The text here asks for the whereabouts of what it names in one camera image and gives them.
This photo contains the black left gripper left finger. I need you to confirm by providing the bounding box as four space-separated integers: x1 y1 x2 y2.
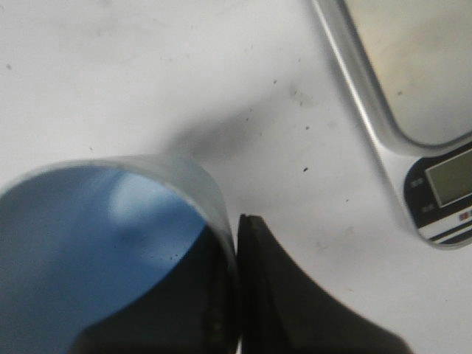
69 226 236 353

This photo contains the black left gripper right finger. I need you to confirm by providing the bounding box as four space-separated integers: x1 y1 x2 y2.
237 215 411 353

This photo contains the light blue plastic cup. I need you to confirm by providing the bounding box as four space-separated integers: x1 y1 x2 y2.
1 156 233 353

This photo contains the silver electronic kitchen scale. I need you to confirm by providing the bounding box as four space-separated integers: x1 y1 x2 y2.
313 1 471 249

